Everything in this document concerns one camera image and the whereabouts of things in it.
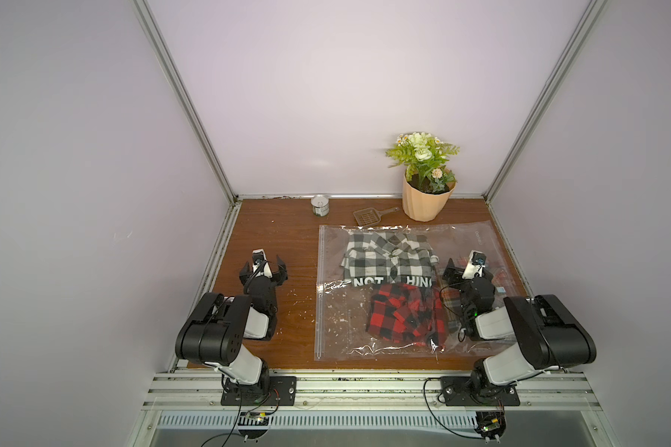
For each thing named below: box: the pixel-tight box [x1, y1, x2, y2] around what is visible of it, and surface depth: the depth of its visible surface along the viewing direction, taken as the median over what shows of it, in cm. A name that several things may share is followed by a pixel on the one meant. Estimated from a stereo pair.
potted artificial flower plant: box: [385, 131, 461, 223], surface depth 101 cm
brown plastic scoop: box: [353, 206, 400, 227], surface depth 116 cm
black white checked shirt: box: [341, 230, 439, 288], surface depth 97 cm
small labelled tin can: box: [310, 194, 330, 217], surface depth 116 cm
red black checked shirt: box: [366, 284, 448, 346], surface depth 87 cm
